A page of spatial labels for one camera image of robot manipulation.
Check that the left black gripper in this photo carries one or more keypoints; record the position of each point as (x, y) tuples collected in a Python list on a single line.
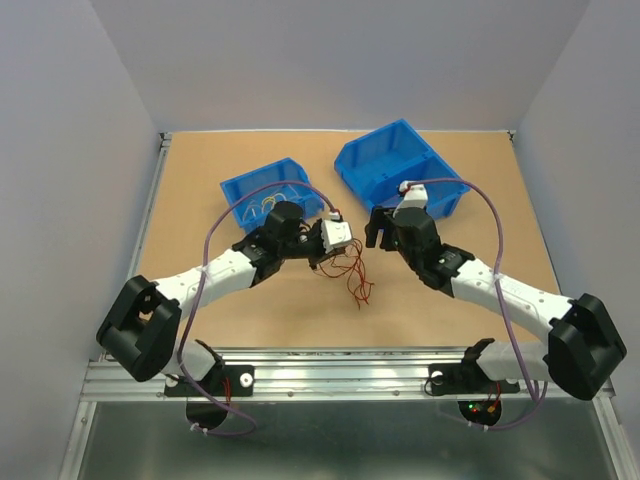
[(312, 260)]

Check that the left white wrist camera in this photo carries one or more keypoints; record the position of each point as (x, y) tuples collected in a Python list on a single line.
[(335, 234)]

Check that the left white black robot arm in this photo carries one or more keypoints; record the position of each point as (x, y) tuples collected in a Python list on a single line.
[(142, 328)]

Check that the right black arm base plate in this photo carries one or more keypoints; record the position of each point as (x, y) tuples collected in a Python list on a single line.
[(463, 379)]

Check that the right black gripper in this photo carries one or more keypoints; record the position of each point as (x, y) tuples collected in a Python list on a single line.
[(381, 217)]

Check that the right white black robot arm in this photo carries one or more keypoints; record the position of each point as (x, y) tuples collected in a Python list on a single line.
[(577, 345)]

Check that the aluminium extrusion rail frame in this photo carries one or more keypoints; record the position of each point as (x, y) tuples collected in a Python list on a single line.
[(337, 391)]

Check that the small blue plastic bin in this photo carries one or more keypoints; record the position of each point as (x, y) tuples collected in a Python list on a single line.
[(251, 213)]

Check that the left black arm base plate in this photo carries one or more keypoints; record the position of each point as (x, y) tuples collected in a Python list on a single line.
[(222, 380)]

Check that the large blue divided bin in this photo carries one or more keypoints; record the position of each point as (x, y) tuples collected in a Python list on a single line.
[(374, 165)]

